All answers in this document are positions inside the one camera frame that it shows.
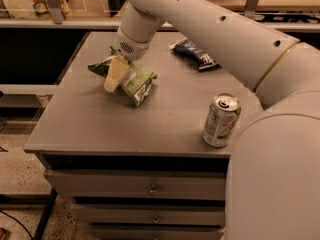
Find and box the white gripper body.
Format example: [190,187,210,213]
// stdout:
[113,27,150,61]

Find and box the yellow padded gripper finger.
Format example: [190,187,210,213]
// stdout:
[104,55,130,93]

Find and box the green jalapeno chip bag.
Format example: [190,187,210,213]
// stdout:
[87,47,157,107]

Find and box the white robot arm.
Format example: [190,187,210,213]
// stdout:
[115,0,320,240]

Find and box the blue kettle chip bag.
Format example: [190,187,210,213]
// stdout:
[169,38,220,72]

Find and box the silver 7up can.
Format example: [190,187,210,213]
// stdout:
[203,93,241,147]

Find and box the colourful bag in background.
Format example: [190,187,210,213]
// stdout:
[0,0,49,19]

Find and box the grey drawer cabinet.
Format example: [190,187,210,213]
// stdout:
[25,32,262,233]

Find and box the top drawer with knob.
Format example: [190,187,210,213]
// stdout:
[44,169,225,201]

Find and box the drawer with knob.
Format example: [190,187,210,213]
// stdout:
[90,224,222,240]
[72,204,225,226]
[44,169,225,201]

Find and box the metal railing with posts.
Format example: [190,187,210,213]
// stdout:
[1,0,320,30]

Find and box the middle drawer with knob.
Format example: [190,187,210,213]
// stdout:
[72,204,225,226]

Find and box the bottom drawer with knob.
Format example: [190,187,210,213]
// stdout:
[90,224,222,240]

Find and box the black floor cable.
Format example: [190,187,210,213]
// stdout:
[0,209,35,240]

